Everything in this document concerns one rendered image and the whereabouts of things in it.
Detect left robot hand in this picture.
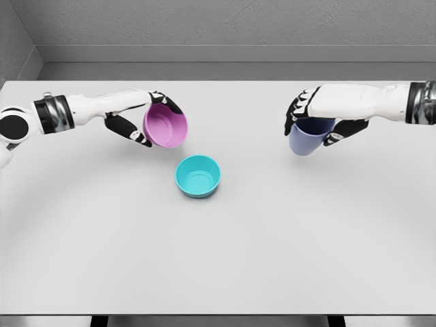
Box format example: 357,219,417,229
97,89,184,149

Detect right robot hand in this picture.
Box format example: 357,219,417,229
284,84,375,147

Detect lavender blue cup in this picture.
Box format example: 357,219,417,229
288,117,337,157

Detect pink bowl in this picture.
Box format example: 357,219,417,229
142,103,189,149

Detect teal bowl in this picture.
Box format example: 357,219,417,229
174,155,221,200

